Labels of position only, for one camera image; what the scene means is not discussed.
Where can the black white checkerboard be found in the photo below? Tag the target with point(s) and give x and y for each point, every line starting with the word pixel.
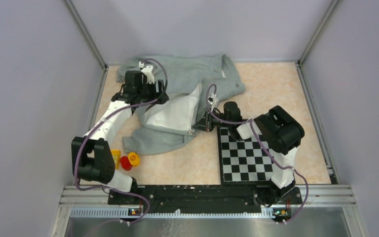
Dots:
pixel 243 161

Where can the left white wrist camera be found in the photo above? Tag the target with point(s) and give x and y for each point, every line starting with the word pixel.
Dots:
pixel 147 70

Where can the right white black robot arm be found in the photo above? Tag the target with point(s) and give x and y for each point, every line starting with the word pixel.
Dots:
pixel 276 132

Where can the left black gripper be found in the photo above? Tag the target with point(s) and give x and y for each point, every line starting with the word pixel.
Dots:
pixel 161 96

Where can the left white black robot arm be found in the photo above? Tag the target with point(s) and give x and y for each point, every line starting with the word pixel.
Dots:
pixel 92 159

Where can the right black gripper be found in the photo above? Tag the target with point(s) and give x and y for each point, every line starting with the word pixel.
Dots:
pixel 206 123

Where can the yellow toy block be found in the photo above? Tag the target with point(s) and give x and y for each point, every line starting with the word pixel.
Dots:
pixel 116 157

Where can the grey zip-up jacket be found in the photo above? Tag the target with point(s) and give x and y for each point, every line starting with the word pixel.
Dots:
pixel 168 127

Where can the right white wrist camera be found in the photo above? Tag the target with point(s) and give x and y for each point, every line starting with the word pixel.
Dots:
pixel 212 101

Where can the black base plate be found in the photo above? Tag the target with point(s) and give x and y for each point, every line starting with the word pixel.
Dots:
pixel 201 199

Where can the red yellow toy button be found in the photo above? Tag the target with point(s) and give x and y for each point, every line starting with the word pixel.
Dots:
pixel 130 161

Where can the aluminium frame rail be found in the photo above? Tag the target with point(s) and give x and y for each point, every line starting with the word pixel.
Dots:
pixel 92 202

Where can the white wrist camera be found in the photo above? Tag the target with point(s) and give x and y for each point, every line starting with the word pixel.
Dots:
pixel 147 70
pixel 212 101

